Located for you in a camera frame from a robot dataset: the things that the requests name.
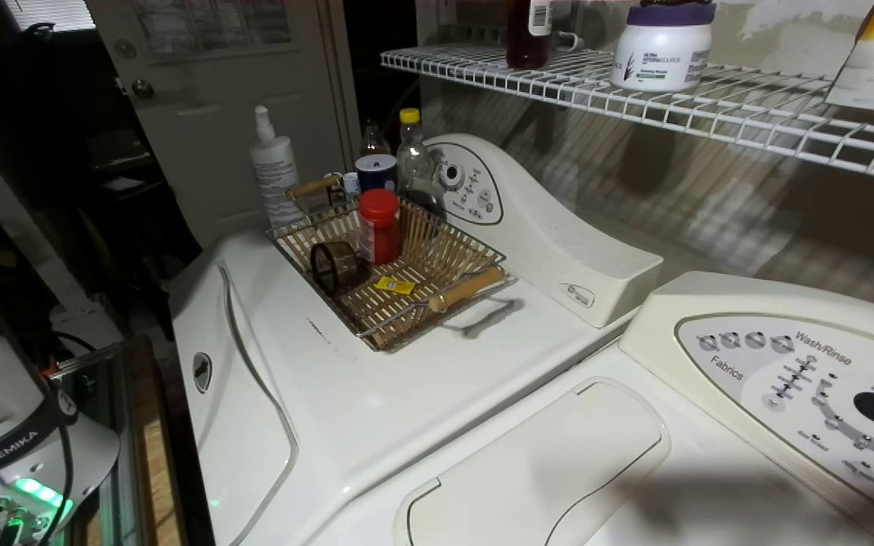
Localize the white wire shelf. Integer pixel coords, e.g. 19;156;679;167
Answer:
375;39;874;192

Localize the brown glass bottle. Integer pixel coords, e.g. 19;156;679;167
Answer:
503;0;556;72

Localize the wooden robot platform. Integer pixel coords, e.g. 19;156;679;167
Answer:
123;336;193;546

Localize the white panel door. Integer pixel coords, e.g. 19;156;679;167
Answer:
85;0;360;253

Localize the white washing machine with basket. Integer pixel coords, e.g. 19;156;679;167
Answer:
167;130;666;546

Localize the blue and white can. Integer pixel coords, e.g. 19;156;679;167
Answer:
352;153;399;198

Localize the white jar purple lid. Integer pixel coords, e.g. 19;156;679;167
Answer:
611;0;719;96

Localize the wire and bamboo basket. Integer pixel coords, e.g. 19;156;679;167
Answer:
266;169;527;354

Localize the clear bottle yellow cap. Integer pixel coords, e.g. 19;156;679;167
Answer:
395;105;449;215

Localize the white spray bottle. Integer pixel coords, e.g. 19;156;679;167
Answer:
246;102;302;234

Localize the red lidded jar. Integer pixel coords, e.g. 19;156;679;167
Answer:
355;188;407;267

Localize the white dryer machine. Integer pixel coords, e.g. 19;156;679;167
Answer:
302;267;874;546

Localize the yellow sauce packet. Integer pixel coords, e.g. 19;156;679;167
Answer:
374;272;423;301

